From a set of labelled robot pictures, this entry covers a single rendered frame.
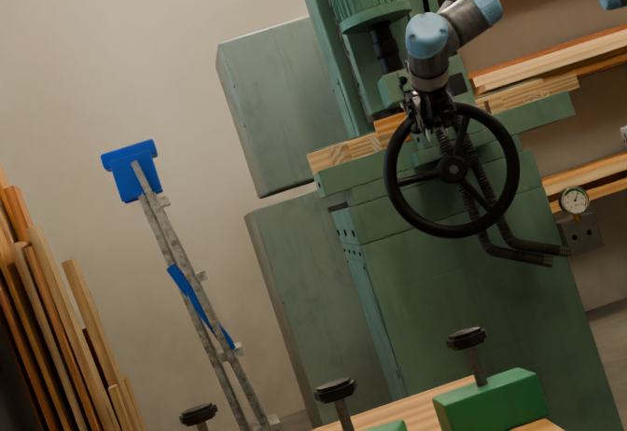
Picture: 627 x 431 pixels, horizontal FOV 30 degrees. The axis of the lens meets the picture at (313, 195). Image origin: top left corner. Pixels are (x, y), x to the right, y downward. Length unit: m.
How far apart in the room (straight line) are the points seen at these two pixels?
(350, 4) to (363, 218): 0.51
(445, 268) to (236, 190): 2.56
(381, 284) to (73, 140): 2.73
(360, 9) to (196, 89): 2.46
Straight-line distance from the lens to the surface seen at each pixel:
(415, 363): 2.66
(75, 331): 3.77
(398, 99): 2.77
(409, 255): 2.64
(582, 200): 2.66
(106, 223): 5.12
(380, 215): 2.64
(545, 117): 2.71
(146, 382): 5.15
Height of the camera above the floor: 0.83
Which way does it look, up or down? level
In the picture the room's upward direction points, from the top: 18 degrees counter-clockwise
